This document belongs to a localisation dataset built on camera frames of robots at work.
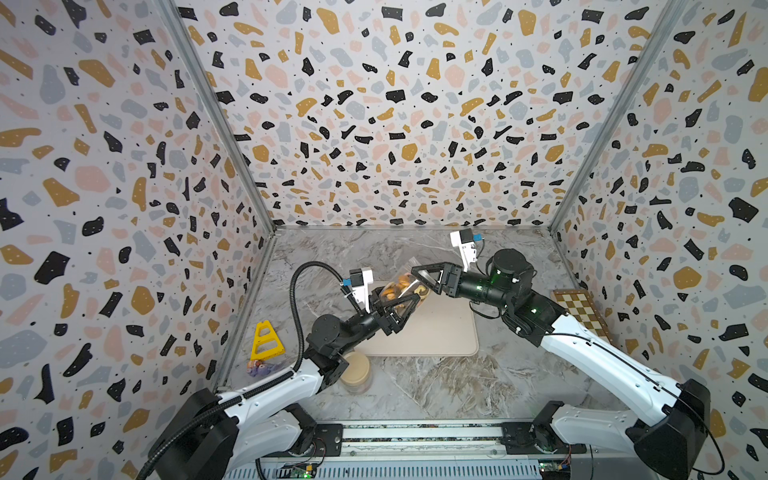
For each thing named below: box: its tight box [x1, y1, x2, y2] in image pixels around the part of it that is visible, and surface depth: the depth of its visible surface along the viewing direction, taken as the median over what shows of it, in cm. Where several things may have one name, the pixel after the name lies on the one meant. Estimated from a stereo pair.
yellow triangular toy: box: [250, 320, 286, 361], surface depth 91 cm
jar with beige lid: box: [340, 351, 373, 395], surface depth 76 cm
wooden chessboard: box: [552, 289, 614, 345], surface depth 98 cm
